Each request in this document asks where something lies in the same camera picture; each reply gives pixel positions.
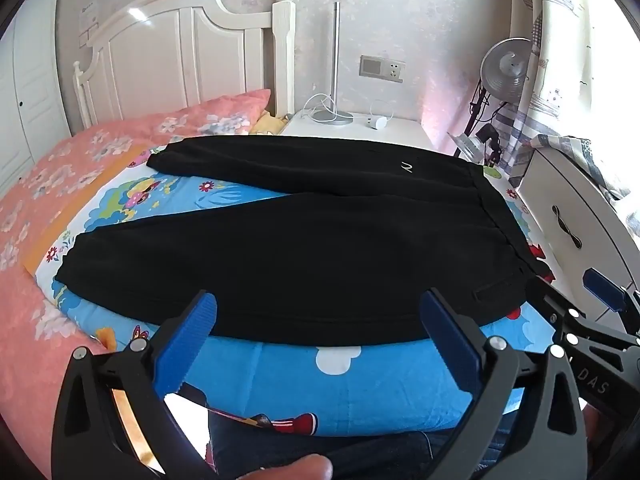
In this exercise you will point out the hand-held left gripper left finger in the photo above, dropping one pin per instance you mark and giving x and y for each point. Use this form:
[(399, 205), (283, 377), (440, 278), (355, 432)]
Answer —
[(189, 342)]

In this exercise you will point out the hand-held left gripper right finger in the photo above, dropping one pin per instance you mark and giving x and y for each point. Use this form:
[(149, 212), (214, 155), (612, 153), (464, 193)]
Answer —
[(450, 345)]

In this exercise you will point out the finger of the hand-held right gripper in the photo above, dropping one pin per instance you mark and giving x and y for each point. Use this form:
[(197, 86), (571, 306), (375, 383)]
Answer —
[(552, 305), (604, 287)]

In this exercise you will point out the black pants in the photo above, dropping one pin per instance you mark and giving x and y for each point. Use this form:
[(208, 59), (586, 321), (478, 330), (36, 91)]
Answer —
[(300, 260)]

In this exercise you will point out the person's left hand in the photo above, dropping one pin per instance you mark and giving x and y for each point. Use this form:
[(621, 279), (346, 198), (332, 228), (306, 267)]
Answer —
[(295, 469)]

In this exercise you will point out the cartoon printed blue blanket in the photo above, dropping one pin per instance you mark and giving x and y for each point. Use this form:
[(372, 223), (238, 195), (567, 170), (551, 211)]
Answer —
[(350, 390)]

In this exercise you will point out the white drawer cabinet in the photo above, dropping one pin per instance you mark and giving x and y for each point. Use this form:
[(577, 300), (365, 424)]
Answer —
[(550, 185)]

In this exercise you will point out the grey plaid cloth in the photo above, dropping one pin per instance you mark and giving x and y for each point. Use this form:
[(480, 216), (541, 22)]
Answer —
[(590, 156)]

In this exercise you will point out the person's jeans leg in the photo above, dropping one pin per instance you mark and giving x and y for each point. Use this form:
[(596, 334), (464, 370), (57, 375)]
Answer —
[(375, 455)]

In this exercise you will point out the pink floral bedsheet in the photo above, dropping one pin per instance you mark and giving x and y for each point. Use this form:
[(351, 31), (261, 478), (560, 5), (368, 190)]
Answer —
[(40, 200)]

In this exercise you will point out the white nightstand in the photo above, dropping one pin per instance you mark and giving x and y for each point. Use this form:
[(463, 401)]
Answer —
[(400, 132)]

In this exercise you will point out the yellow pillow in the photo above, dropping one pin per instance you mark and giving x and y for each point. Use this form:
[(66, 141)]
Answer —
[(267, 124)]

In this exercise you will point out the small white charger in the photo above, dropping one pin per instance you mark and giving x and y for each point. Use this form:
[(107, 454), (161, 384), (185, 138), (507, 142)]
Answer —
[(378, 121)]

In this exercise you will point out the round white fan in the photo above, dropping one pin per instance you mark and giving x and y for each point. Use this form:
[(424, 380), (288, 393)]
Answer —
[(506, 66)]

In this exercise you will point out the printed cream curtain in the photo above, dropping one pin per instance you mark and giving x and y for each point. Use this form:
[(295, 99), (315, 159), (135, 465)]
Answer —
[(565, 35)]

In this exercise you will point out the white wooden headboard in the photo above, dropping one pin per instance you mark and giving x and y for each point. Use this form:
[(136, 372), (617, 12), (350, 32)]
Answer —
[(150, 60)]

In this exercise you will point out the white wardrobe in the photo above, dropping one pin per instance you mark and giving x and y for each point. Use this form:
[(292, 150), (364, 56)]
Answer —
[(30, 85)]

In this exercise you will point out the silver pole lamp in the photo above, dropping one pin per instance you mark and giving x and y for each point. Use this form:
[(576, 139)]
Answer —
[(336, 60)]

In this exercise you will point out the wall power socket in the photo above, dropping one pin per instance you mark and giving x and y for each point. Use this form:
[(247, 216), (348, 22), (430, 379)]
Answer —
[(395, 71)]

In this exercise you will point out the wall switch panel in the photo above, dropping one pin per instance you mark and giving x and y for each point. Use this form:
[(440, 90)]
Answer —
[(371, 66)]

